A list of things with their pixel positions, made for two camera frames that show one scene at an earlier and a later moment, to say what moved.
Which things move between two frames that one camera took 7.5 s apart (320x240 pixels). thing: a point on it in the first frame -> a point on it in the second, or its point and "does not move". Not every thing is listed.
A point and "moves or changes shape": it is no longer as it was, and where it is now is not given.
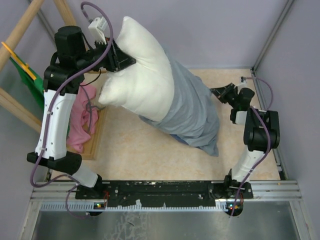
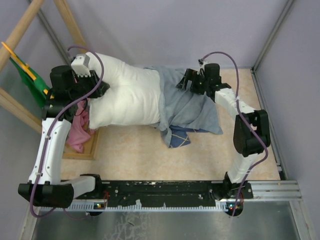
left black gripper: (117, 59) -> (99, 90)
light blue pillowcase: (193, 118) moves or changes shape
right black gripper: (221, 93) -> (190, 75)
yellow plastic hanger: (25, 66) does not move
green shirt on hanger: (35, 86) does not move
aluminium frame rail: (286, 9) does not move
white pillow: (146, 87) moves or changes shape
